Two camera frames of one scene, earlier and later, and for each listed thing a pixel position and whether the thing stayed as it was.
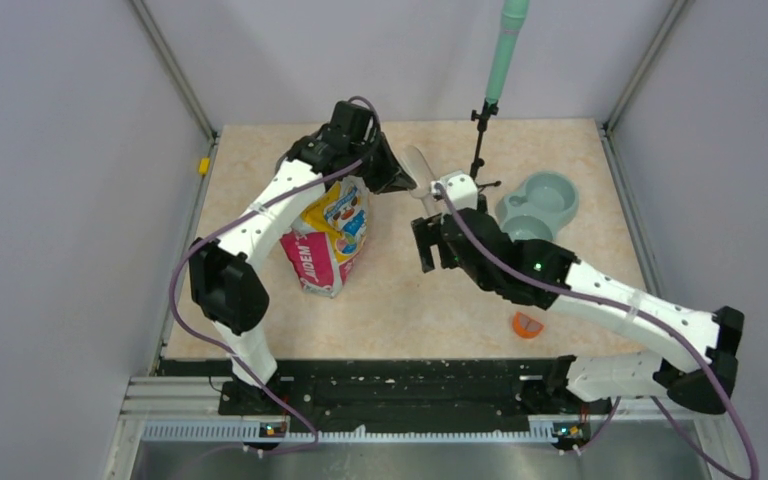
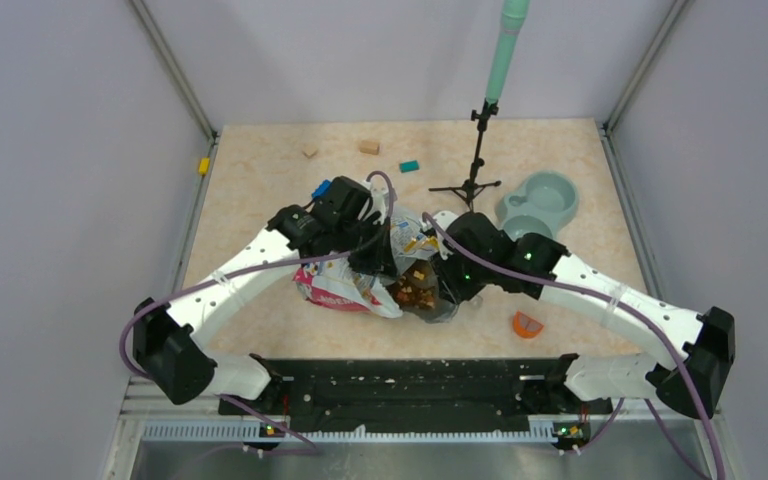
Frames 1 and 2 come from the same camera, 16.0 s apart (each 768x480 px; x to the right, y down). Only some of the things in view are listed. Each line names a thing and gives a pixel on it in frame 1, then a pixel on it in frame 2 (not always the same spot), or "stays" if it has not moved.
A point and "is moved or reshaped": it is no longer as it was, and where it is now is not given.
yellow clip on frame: [204, 166] stays
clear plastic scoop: [416, 165] -> [473, 303]
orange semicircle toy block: [526, 326] stays
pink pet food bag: [324, 245] is moved or reshaped
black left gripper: [391, 173] -> [380, 261]
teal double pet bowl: [546, 200] stays
